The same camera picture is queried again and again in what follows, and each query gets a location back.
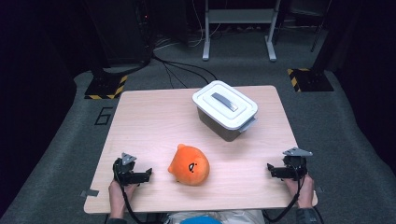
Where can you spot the transparent brown storage box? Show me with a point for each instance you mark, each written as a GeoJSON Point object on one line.
{"type": "Point", "coordinates": [218, 126]}

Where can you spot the person's white trousers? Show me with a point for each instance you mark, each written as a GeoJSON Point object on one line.
{"type": "Point", "coordinates": [243, 216]}

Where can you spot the white box lid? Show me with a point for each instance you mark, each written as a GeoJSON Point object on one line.
{"type": "Point", "coordinates": [224, 104]}

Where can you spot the white metal stand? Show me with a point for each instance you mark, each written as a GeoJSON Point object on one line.
{"type": "Point", "coordinates": [239, 15]}

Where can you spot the blue cloth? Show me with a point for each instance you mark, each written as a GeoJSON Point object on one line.
{"type": "Point", "coordinates": [200, 221]}

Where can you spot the orange plush toy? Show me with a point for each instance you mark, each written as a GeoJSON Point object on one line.
{"type": "Point", "coordinates": [190, 166]}

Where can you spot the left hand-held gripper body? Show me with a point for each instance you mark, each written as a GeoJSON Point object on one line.
{"type": "Point", "coordinates": [126, 174]}

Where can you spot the black yellow striped base plate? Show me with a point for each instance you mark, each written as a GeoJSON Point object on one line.
{"type": "Point", "coordinates": [106, 88]}
{"type": "Point", "coordinates": [311, 81]}

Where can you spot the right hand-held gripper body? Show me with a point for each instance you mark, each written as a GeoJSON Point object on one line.
{"type": "Point", "coordinates": [295, 166]}

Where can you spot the dark cabinet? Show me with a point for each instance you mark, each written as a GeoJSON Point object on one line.
{"type": "Point", "coordinates": [124, 31]}

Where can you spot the person's left hand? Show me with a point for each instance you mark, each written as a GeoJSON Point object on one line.
{"type": "Point", "coordinates": [116, 196]}

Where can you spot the person's right hand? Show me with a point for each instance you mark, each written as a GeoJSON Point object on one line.
{"type": "Point", "coordinates": [303, 193]}

